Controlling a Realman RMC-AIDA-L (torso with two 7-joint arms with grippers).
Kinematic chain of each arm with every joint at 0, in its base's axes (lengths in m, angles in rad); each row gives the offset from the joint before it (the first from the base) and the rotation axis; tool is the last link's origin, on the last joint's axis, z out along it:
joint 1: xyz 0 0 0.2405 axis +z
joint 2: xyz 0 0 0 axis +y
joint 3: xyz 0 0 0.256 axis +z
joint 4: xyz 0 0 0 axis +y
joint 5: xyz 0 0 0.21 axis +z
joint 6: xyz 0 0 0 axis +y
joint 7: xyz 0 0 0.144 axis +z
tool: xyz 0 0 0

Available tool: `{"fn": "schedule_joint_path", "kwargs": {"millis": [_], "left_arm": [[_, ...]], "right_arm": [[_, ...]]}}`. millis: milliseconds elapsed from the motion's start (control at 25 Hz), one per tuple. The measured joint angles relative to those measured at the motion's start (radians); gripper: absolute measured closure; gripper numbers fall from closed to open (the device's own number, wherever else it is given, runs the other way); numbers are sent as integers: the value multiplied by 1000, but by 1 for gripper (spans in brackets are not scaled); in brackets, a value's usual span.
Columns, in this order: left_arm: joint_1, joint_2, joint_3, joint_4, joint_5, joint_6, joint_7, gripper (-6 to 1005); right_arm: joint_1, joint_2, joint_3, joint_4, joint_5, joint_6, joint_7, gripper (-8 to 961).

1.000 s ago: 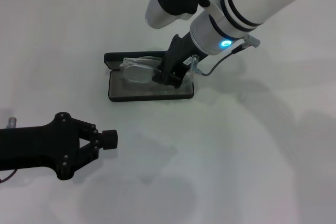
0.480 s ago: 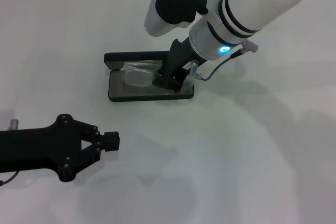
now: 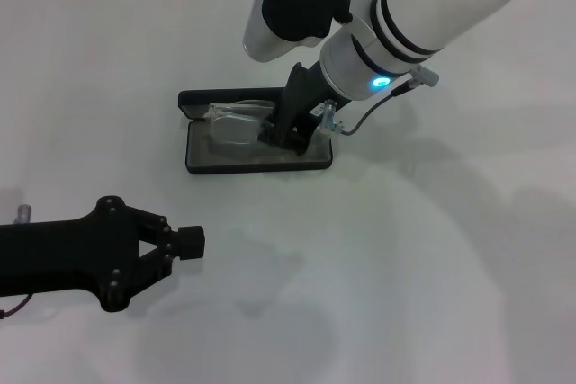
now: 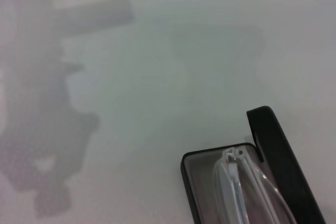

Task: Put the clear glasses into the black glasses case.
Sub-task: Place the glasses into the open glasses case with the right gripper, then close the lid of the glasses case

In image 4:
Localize black glasses case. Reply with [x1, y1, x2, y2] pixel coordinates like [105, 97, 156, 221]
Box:
[180, 105, 327, 224]

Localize clear white glasses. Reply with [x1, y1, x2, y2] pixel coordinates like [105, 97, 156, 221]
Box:
[212, 147, 292, 224]

